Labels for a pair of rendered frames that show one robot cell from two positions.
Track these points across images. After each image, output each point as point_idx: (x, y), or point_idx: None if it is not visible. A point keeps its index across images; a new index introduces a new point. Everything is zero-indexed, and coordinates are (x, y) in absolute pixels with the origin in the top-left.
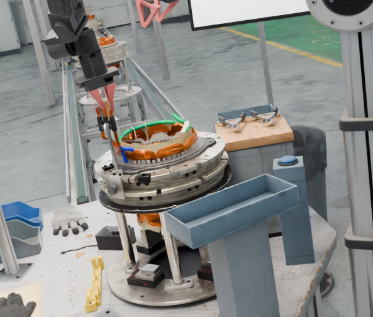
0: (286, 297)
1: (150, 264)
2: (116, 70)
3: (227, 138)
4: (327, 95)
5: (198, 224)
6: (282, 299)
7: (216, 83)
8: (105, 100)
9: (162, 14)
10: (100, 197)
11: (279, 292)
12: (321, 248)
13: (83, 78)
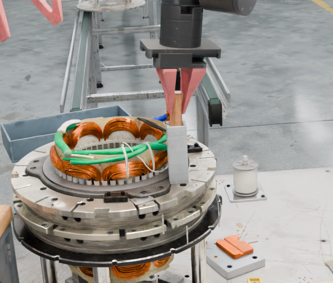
0: (31, 264)
1: (170, 282)
2: (145, 39)
3: None
4: None
5: (109, 105)
6: (37, 261)
7: None
8: (176, 92)
9: None
10: (217, 198)
11: (33, 269)
12: None
13: (203, 44)
